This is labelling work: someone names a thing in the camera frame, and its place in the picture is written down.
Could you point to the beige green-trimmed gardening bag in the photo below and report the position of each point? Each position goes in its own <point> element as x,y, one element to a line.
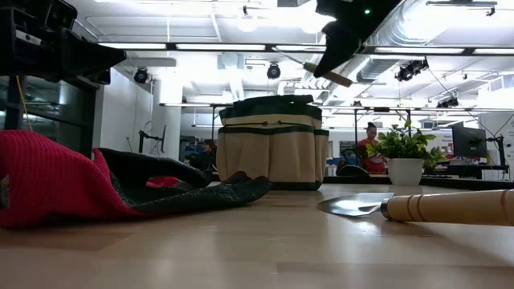
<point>273,156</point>

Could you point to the black computer monitor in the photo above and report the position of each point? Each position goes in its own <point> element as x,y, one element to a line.
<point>467,142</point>

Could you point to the red black gardening glove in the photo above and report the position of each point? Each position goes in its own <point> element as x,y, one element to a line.
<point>48,180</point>

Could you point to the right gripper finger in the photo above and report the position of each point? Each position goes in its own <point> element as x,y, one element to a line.
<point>339,44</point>

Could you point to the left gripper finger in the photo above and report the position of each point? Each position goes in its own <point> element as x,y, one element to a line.
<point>102,78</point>
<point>88,56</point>

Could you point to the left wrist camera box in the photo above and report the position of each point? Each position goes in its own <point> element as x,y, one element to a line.
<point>60,14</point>

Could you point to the black office chair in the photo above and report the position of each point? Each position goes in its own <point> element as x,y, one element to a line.
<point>353,172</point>

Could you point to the black ceiling spotlight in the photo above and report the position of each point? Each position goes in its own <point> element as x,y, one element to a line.
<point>274,71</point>
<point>447,103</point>
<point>409,71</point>
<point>141,76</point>

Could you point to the black aluminium rig frame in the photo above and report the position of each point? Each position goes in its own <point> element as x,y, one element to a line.
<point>462,183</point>

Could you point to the person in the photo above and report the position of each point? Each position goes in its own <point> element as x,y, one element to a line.
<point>370,132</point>

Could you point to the black-framed glass partition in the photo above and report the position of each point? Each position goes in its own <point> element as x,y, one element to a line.
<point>72,116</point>

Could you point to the silver spiral ventilation duct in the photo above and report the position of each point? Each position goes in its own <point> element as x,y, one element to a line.
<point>405,28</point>

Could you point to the ceiling strip light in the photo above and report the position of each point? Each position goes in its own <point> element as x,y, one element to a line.
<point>301,48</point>
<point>221,47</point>
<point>417,50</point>
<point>494,51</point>
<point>132,46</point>

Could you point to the green plant in white pot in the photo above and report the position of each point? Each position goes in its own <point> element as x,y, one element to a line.
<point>405,172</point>

